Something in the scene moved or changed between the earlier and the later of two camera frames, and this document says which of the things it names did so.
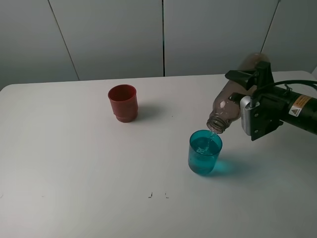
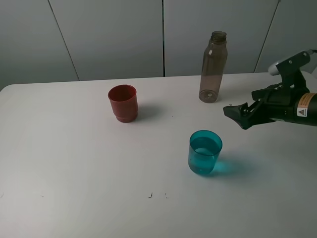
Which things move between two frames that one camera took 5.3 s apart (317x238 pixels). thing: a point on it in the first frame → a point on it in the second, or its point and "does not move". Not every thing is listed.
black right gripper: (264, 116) → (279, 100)
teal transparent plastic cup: (204, 149) does not move
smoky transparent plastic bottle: (226, 108) → (215, 59)
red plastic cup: (124, 102) does not move
